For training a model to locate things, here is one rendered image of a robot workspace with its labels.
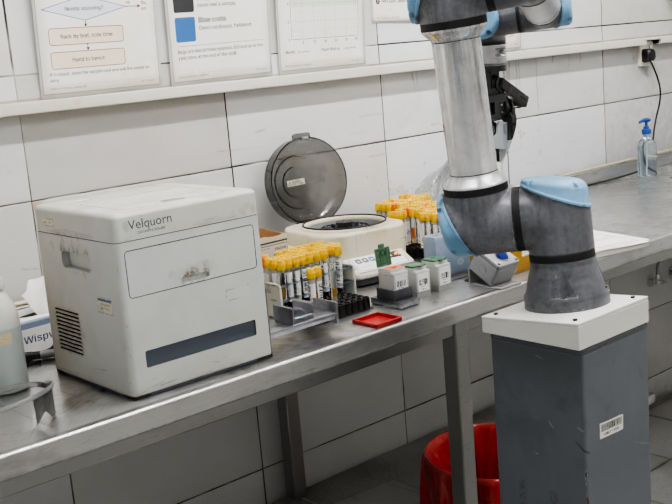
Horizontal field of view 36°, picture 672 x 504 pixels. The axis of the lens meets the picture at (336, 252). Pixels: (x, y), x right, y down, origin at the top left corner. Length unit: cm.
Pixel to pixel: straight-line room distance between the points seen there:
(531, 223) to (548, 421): 35
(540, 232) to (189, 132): 96
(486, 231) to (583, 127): 176
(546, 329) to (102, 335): 74
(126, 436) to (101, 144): 88
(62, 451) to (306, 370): 47
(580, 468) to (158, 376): 74
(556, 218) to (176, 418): 72
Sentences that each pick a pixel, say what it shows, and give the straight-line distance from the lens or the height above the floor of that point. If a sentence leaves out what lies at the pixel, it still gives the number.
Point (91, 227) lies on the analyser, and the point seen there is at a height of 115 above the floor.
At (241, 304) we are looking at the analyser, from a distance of 177.
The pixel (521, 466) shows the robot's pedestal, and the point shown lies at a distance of 195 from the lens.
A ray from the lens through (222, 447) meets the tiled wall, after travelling 262.
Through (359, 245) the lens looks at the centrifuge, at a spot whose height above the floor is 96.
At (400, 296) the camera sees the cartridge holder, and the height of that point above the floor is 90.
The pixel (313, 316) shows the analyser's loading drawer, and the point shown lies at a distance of 190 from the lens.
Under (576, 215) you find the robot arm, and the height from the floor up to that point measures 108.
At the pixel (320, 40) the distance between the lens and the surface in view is 269.
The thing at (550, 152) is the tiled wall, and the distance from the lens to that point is 341.
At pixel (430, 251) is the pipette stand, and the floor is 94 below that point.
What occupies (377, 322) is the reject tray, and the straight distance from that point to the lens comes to 198.
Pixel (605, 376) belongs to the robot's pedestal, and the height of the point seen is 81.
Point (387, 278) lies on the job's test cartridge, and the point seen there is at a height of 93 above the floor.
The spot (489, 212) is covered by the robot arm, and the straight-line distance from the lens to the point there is 183.
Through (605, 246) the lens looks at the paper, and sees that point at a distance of 250.
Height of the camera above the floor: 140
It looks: 11 degrees down
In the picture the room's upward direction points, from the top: 5 degrees counter-clockwise
